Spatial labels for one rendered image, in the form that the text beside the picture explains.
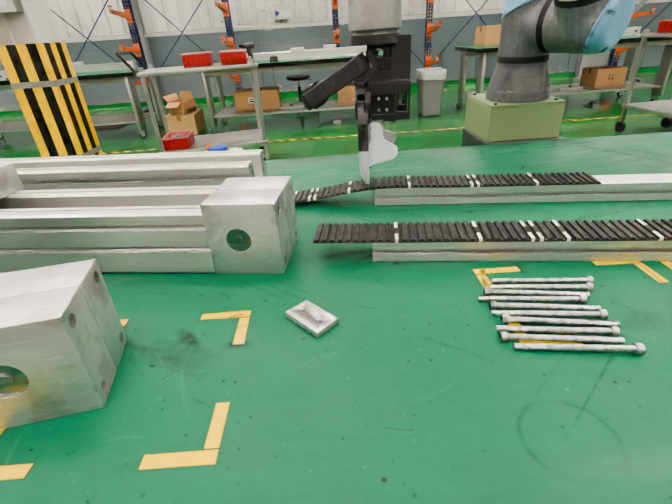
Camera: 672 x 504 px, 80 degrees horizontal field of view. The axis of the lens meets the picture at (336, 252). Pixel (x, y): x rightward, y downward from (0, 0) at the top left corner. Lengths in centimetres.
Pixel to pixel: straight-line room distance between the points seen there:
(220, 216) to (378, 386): 27
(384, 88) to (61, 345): 50
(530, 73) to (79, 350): 104
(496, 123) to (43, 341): 99
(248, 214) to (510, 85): 80
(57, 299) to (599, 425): 42
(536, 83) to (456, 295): 75
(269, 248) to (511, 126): 77
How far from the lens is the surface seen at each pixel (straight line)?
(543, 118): 114
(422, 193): 68
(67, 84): 387
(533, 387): 38
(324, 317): 41
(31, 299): 39
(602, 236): 56
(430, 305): 44
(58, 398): 40
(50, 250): 66
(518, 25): 112
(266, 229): 48
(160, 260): 56
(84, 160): 89
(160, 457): 35
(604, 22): 103
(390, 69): 65
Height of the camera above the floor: 104
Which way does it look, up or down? 29 degrees down
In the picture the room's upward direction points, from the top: 4 degrees counter-clockwise
